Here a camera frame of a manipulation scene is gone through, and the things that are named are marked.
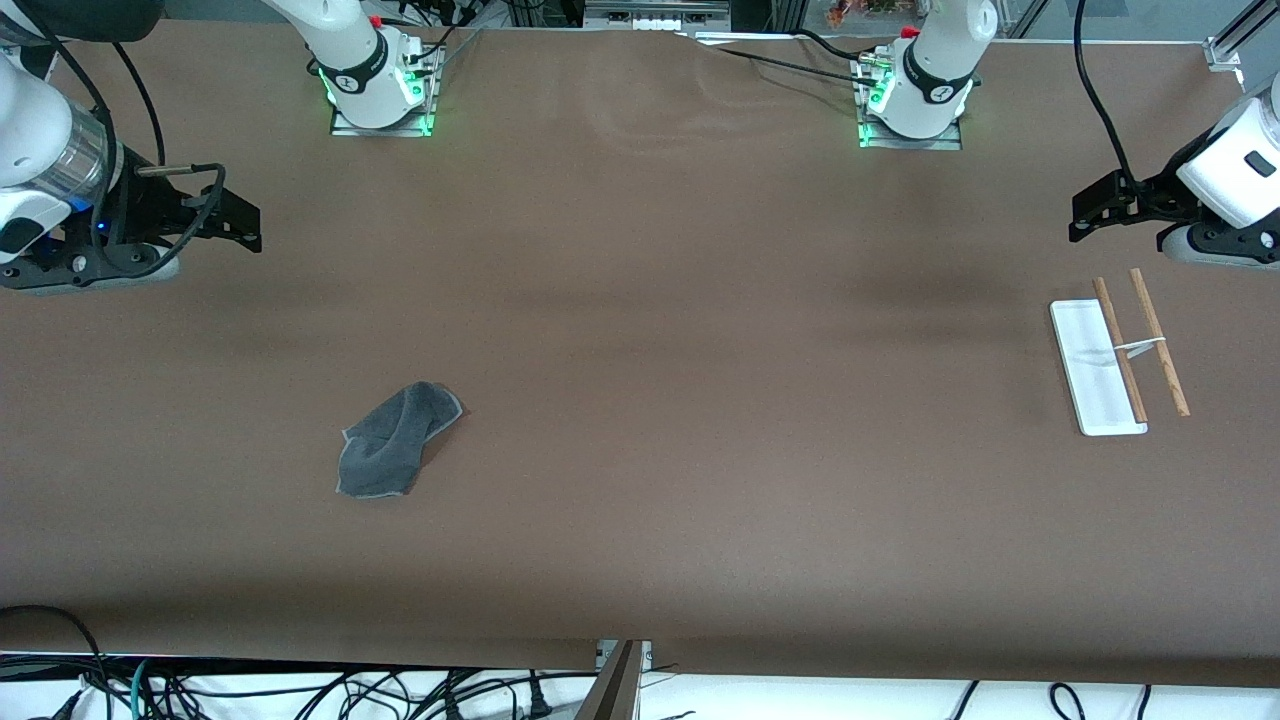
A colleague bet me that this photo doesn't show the aluminium frame corner profile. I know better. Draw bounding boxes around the aluminium frame corner profile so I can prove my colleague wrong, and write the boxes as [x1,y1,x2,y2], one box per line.
[1204,0,1280,73]

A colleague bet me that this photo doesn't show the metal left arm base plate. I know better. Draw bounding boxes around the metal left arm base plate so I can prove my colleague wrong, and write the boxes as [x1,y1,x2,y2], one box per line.
[857,55,963,151]

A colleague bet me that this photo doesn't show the black cable across table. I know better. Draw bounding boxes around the black cable across table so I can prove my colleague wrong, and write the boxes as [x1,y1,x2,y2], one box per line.
[680,28,883,91]

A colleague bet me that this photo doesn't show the wooden rack rod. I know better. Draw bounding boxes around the wooden rack rod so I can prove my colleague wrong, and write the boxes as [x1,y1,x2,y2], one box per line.
[1092,277,1149,424]
[1130,267,1191,417]

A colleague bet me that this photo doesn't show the colourful packaged items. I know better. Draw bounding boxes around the colourful packaged items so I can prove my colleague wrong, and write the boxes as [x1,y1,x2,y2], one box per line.
[825,0,923,27]

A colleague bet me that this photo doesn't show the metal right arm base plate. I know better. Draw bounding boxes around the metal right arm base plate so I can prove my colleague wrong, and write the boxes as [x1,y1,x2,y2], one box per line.
[330,45,439,138]

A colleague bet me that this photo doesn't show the thick black floor cable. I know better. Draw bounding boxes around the thick black floor cable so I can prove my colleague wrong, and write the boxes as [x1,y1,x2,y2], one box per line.
[0,604,113,720]

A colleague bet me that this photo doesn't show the grey and pink towel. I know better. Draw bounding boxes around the grey and pink towel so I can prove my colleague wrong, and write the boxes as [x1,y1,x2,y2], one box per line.
[336,381,464,498]

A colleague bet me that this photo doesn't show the grey metal box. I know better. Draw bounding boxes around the grey metal box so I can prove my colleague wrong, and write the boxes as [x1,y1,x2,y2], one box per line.
[584,0,732,32]

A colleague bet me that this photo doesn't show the white rack base plate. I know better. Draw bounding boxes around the white rack base plate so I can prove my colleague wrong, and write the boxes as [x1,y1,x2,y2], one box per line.
[1049,299,1149,437]

